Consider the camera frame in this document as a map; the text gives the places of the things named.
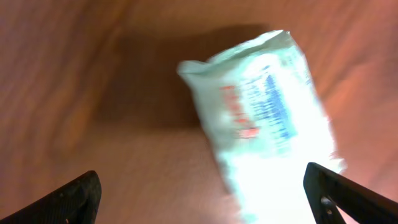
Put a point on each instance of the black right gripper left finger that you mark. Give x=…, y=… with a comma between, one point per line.
x=76, y=202

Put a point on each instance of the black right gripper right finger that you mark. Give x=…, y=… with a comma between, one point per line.
x=328, y=192

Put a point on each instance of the teal wet wipes pack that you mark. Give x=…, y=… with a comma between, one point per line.
x=259, y=108

